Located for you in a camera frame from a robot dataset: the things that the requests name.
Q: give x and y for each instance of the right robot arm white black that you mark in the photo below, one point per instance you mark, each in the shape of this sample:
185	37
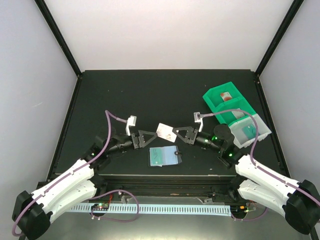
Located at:
297	201

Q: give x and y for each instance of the green bin middle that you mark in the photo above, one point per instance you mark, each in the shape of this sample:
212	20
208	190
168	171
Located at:
233	116

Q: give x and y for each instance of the black card holder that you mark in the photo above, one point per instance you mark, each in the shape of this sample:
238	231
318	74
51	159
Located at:
171	155

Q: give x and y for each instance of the red white card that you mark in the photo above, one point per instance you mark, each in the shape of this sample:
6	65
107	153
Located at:
226	96

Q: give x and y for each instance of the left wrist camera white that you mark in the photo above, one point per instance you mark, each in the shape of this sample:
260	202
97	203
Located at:
130	122

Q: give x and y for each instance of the right controller board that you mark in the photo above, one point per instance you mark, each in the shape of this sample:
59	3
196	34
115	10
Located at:
242	208

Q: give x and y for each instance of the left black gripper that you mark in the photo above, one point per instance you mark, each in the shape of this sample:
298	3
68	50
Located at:
136	140

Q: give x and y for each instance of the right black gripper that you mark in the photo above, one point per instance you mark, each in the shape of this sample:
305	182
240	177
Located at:
190	134

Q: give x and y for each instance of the frame post black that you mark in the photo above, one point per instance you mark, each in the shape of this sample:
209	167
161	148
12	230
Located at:
282	29
48	17

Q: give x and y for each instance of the white card black stripe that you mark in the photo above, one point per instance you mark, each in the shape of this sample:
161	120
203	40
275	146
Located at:
165	132

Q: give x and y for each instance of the green bin far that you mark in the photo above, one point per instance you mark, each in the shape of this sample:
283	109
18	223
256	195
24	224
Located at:
216	96

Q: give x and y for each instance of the left frame post black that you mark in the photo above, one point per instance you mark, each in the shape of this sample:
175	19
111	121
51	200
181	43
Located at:
48	17

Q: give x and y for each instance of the controller board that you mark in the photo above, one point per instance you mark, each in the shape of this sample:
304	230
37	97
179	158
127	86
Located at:
100	207
242	208

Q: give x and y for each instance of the right frame post black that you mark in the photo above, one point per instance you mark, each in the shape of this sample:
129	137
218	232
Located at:
282	29

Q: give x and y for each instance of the green bin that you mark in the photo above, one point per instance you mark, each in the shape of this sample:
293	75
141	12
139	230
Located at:
233	116
216	96

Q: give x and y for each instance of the grey card in bin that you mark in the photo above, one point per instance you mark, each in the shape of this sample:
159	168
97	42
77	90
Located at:
238	114

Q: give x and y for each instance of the black aluminium rail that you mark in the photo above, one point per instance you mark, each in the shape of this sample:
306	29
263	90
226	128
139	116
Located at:
220	187

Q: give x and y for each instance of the white translucent bin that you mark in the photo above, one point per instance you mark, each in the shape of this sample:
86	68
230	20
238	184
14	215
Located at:
240	139

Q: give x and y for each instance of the teal credit card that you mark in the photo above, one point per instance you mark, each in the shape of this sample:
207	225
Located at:
156	157
249	131

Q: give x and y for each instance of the left controller board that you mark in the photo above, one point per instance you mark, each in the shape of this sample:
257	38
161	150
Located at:
100	207

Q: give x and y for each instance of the white slotted cable duct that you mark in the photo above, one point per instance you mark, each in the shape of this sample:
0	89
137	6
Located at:
156	209

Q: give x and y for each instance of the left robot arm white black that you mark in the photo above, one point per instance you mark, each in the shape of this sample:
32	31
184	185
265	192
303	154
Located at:
34	212

